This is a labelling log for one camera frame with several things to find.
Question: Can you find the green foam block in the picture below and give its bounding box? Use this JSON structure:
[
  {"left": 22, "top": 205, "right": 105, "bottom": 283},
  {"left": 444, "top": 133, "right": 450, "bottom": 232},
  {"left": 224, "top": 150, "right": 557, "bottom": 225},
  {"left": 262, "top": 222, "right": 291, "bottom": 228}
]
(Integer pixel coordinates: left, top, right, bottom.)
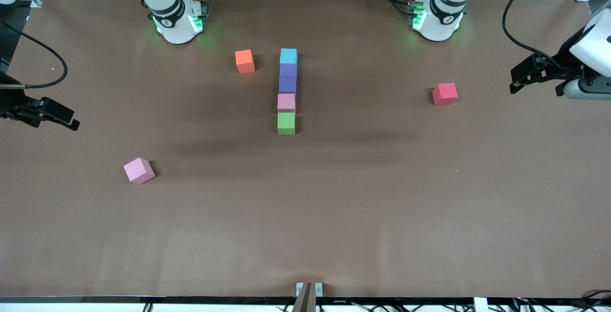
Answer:
[{"left": 277, "top": 112, "right": 296, "bottom": 135}]

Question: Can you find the pink foam block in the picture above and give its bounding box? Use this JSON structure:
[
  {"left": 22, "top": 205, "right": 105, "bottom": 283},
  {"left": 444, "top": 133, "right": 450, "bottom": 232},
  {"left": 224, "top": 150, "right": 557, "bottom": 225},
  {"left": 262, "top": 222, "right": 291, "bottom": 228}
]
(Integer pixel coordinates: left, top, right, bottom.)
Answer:
[
  {"left": 277, "top": 93, "right": 297, "bottom": 114},
  {"left": 123, "top": 157, "right": 156, "bottom": 185}
]

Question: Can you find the red foam block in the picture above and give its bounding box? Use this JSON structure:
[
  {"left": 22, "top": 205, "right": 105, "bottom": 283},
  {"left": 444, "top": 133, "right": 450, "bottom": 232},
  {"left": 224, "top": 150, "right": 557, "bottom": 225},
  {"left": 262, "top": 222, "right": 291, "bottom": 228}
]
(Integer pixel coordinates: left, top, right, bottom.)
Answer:
[{"left": 432, "top": 83, "right": 459, "bottom": 106}]

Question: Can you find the orange foam block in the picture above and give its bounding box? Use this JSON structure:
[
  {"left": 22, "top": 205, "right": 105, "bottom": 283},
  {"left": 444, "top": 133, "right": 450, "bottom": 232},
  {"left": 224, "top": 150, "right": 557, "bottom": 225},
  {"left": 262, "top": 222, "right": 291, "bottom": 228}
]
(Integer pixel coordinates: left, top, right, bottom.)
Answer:
[{"left": 235, "top": 49, "right": 256, "bottom": 74}]

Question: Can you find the large table cover sheet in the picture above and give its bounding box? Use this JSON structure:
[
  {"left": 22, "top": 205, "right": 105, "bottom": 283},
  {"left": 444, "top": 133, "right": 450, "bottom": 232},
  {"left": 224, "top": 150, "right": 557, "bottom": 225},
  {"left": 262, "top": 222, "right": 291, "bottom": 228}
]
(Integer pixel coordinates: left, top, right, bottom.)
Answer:
[{"left": 0, "top": 0, "right": 611, "bottom": 299}]

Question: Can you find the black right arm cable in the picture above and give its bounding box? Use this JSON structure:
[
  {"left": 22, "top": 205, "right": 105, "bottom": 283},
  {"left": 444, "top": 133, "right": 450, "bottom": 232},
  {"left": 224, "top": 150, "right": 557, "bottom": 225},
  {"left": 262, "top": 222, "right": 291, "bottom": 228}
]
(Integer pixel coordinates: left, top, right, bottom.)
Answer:
[{"left": 0, "top": 21, "right": 68, "bottom": 89}]

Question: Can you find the black cable bundle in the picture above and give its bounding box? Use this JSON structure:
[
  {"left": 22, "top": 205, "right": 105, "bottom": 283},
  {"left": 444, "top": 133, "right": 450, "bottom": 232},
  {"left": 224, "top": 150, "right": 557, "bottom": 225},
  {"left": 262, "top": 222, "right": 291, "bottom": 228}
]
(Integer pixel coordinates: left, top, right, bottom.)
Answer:
[{"left": 513, "top": 289, "right": 611, "bottom": 312}]

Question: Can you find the metal mounting bracket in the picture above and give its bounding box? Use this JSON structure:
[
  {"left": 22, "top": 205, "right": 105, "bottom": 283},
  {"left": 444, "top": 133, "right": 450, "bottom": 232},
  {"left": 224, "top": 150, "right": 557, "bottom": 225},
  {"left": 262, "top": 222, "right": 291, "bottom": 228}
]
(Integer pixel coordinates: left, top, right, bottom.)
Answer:
[{"left": 296, "top": 282, "right": 323, "bottom": 297}]

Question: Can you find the brown camera post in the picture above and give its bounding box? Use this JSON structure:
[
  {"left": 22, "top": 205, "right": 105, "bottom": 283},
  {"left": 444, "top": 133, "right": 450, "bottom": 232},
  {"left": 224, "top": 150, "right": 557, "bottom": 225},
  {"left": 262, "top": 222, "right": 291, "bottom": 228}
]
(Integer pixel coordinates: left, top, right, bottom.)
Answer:
[{"left": 291, "top": 282, "right": 318, "bottom": 312}]

